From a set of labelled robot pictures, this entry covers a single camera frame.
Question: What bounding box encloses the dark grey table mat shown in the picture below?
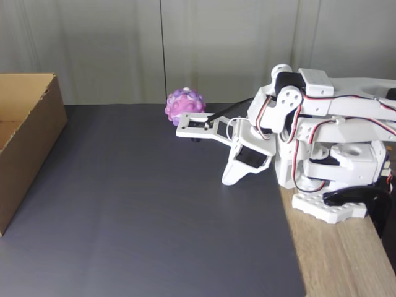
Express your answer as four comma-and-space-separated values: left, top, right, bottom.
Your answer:
0, 103, 307, 297

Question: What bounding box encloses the brown cardboard box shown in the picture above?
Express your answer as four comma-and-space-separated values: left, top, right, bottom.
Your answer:
0, 72, 68, 238

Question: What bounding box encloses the black camera cable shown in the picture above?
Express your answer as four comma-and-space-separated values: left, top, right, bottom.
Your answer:
206, 97, 256, 123

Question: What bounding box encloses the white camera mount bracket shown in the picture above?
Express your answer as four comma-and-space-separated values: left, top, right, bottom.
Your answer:
175, 112, 239, 148

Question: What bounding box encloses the black table clamp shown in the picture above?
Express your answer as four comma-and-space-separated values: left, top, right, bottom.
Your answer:
322, 187, 393, 239

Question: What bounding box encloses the purple pink bumpy ball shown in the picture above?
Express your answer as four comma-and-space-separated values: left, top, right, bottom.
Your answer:
163, 87, 207, 126

